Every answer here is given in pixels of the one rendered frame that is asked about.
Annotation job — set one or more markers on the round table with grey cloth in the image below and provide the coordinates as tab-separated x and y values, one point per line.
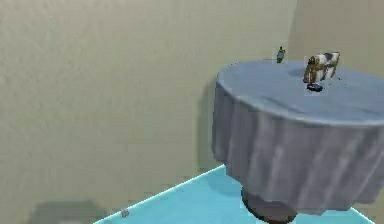
293	140

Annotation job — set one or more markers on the small grey floor object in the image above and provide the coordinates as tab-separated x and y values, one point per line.
125	212

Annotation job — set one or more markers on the small dark blue dish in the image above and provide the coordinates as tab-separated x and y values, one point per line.
314	87

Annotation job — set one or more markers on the brown and white figurine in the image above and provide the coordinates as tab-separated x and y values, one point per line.
320	66

